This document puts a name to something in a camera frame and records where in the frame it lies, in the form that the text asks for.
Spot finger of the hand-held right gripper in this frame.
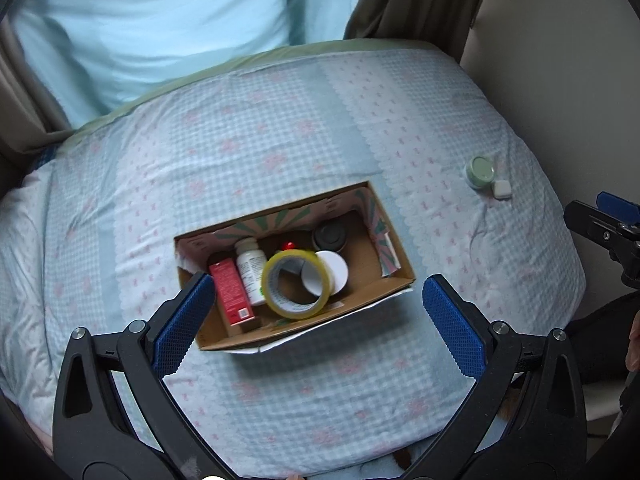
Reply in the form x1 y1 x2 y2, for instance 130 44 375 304
597 191 640 223
564 200 640 261

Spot white pill bottle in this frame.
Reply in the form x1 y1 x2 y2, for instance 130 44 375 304
235 237 268 307

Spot red carton box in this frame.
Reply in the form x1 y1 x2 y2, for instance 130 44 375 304
208 259 256 325

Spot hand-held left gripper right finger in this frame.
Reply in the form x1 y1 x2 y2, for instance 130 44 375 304
400 274 587 480

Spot light blue hanging cloth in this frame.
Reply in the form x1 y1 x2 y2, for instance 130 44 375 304
10 0 362 128

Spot dark blue cloth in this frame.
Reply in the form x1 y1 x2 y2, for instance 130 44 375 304
29 144 60 171

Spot green round jar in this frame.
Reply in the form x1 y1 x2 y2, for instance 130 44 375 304
465 156 496 191

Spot white round lid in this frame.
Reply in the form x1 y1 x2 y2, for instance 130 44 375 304
301 251 349 297

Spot yellow tape roll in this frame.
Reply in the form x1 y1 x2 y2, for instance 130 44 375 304
262 249 335 320

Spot checkered floral bed sheet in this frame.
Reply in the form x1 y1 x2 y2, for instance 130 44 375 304
0 40 586 480

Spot person's right hand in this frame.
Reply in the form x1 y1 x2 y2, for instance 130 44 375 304
626 310 640 373

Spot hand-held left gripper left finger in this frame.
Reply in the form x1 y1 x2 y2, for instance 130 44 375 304
51 272 223 480

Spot jar with black lid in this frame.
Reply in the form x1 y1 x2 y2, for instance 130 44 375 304
312 222 348 253

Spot crumpled pale blanket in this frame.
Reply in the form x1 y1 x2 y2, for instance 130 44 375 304
0 167 56 401

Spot person's leg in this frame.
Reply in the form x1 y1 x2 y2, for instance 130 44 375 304
565 292 640 386

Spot cardboard box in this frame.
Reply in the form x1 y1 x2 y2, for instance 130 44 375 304
173 180 417 356

